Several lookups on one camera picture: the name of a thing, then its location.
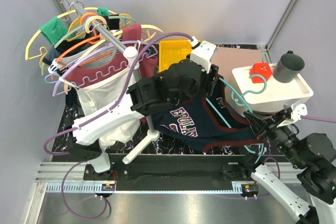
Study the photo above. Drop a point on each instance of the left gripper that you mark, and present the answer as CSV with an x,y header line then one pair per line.
x,y
209,78

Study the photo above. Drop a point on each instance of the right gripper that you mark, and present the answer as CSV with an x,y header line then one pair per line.
x,y
258,125

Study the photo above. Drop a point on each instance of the navy tank top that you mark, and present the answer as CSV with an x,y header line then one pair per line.
x,y
203,123

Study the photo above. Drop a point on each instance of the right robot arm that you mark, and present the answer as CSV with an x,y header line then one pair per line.
x,y
313,155

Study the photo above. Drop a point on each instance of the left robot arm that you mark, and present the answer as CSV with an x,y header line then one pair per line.
x,y
181,82

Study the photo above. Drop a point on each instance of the maroon white tank top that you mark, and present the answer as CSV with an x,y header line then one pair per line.
x,y
97,87

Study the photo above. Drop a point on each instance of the orange plastic hanger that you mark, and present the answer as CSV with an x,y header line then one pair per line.
x,y
70,48

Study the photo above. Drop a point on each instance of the lavender plastic hanger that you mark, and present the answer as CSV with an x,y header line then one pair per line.
x,y
84,58

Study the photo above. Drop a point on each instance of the white storage box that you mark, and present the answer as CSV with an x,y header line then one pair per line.
x,y
276,94

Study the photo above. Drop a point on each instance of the pink board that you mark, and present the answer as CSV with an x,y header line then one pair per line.
x,y
229,58

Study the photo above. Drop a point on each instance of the yellow plastic tray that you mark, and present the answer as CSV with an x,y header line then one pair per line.
x,y
173,61

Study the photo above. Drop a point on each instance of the red cube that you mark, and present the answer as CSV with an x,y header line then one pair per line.
x,y
261,68

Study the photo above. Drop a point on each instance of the dark green mug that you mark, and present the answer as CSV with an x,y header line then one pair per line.
x,y
288,67

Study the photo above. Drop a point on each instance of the metal clothes rack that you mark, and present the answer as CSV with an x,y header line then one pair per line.
x,y
126,51

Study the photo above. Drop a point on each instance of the green garment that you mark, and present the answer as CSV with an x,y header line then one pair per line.
x,y
55,31

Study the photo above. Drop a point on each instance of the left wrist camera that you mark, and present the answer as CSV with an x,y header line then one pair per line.
x,y
202,53

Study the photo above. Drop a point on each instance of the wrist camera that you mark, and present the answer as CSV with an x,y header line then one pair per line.
x,y
202,53
297,111

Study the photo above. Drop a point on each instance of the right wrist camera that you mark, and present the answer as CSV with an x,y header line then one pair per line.
x,y
297,111

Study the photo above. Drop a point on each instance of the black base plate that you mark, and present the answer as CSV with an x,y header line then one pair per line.
x,y
172,173

